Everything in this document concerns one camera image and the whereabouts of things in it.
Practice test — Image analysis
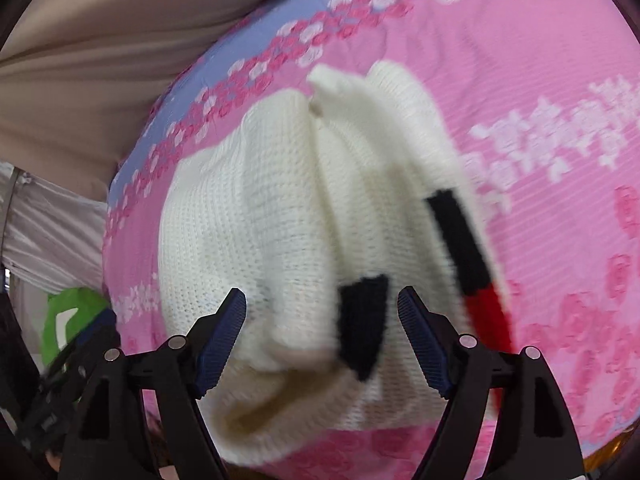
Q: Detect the beige curtain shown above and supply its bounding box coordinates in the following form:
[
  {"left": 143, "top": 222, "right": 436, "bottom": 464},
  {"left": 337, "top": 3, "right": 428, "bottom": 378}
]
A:
[{"left": 1, "top": 0, "right": 262, "bottom": 200}]

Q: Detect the white grey striped cloth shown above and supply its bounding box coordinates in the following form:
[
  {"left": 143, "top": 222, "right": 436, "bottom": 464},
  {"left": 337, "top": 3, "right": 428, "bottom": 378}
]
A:
[{"left": 1, "top": 162, "right": 106, "bottom": 294}]

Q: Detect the pink floral bed sheet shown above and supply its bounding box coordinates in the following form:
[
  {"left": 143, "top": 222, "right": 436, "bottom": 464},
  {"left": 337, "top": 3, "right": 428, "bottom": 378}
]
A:
[{"left": 104, "top": 0, "right": 639, "bottom": 479}]

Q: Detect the green white bag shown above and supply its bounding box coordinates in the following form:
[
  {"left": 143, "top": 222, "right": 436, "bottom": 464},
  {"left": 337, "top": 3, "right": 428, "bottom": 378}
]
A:
[{"left": 41, "top": 287, "right": 116, "bottom": 368}]

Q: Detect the white knit sweater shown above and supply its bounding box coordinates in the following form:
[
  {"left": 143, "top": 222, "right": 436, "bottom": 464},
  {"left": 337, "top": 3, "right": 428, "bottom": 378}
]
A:
[{"left": 158, "top": 61, "right": 504, "bottom": 466}]

